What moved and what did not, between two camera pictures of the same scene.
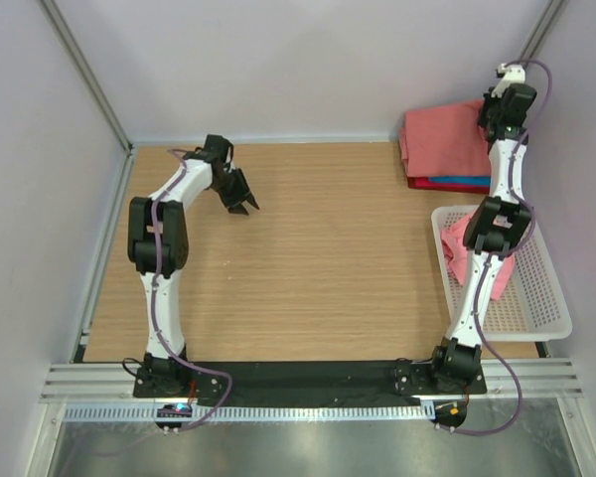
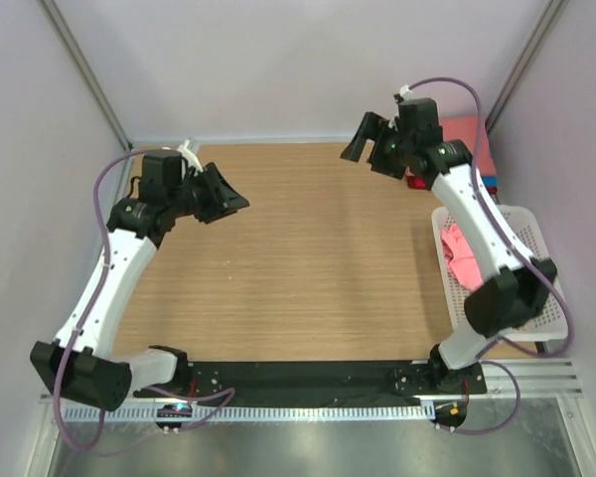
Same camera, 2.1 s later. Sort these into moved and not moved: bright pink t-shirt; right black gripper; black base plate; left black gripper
Moved: right black gripper; left black gripper
Not moved: black base plate; bright pink t-shirt
